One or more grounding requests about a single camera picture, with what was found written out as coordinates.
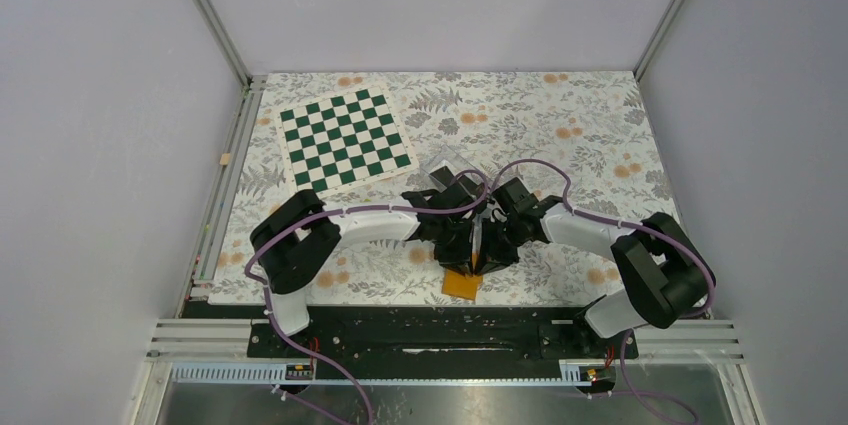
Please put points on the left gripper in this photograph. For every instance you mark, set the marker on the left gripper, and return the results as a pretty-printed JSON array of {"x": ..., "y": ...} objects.
[{"x": 461, "y": 258}]

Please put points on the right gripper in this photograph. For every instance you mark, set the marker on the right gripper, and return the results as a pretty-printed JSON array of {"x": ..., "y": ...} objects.
[{"x": 491, "y": 257}]

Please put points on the orange leather card holder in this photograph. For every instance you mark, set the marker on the orange leather card holder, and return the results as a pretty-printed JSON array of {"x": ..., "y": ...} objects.
[{"x": 461, "y": 286}]

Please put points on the clear plastic card box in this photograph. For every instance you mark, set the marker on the clear plastic card box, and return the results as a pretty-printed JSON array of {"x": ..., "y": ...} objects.
[{"x": 458, "y": 165}]

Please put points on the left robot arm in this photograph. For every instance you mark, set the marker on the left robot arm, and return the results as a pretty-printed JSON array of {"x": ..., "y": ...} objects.
[{"x": 292, "y": 245}]

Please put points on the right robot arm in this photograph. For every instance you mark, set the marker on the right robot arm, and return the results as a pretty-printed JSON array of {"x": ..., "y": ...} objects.
[{"x": 663, "y": 275}]

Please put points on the floral patterned table mat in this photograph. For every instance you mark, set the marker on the floral patterned table mat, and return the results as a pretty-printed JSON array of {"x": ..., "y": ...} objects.
[{"x": 592, "y": 125}]

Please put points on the green white chessboard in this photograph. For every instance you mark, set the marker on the green white chessboard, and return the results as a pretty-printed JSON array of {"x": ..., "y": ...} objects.
[{"x": 343, "y": 140}]

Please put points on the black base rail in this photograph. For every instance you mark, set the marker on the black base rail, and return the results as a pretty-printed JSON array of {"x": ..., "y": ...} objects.
[{"x": 433, "y": 343}]

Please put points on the right aluminium frame post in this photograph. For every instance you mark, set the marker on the right aluminium frame post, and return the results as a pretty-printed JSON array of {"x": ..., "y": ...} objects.
[{"x": 656, "y": 40}]

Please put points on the aluminium frame post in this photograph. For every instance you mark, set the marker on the aluminium frame post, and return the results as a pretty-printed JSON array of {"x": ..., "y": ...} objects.
[
  {"x": 224, "y": 42},
  {"x": 656, "y": 40}
]

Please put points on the left aluminium frame post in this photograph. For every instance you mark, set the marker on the left aluminium frame post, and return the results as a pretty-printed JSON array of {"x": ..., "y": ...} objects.
[{"x": 224, "y": 42}]

